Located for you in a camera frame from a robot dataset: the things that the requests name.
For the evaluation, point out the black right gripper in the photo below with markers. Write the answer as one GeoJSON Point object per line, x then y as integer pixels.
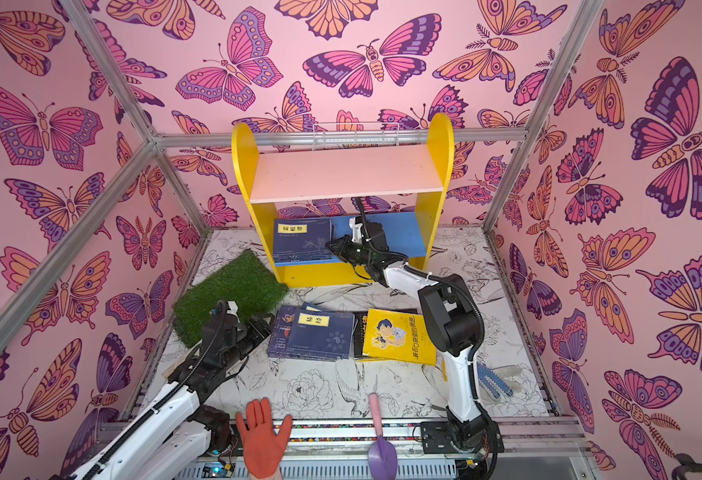
{"type": "Point", "coordinates": [351, 250]}

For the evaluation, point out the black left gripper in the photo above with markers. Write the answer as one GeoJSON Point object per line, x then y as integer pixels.
{"type": "Point", "coordinates": [261, 330]}

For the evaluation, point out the blue book yellow label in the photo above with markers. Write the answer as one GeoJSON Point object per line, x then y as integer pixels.
{"type": "Point", "coordinates": [302, 240]}

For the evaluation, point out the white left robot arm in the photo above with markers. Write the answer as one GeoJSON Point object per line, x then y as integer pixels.
{"type": "Point", "coordinates": [178, 426]}

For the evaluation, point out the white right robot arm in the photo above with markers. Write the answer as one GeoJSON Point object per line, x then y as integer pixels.
{"type": "Point", "coordinates": [453, 323]}

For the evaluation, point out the dark purple portrait book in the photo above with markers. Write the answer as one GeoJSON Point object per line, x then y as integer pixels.
{"type": "Point", "coordinates": [281, 328]}

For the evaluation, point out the green artificial grass mat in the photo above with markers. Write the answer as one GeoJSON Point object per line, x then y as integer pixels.
{"type": "Point", "coordinates": [245, 280]}

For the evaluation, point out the black notebook under yellow book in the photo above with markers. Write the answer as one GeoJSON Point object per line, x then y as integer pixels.
{"type": "Point", "coordinates": [359, 332]}

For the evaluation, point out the yellow pink blue bookshelf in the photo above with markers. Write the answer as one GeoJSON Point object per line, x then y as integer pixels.
{"type": "Point", "coordinates": [269, 180]}

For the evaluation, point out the yellow cartoon boy book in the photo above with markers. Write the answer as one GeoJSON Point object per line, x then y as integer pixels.
{"type": "Point", "coordinates": [397, 336]}

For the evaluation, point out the red rubber glove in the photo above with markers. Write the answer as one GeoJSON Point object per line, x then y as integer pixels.
{"type": "Point", "coordinates": [263, 446]}

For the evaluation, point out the purple pink garden trowel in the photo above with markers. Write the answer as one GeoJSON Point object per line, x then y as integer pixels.
{"type": "Point", "coordinates": [382, 455]}

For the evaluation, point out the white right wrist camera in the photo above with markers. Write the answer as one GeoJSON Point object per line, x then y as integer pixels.
{"type": "Point", "coordinates": [356, 225]}

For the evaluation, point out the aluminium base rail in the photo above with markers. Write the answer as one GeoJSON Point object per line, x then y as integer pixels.
{"type": "Point", "coordinates": [529, 448]}

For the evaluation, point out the aluminium frame post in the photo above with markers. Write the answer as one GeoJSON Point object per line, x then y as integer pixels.
{"type": "Point", "coordinates": [569, 49]}

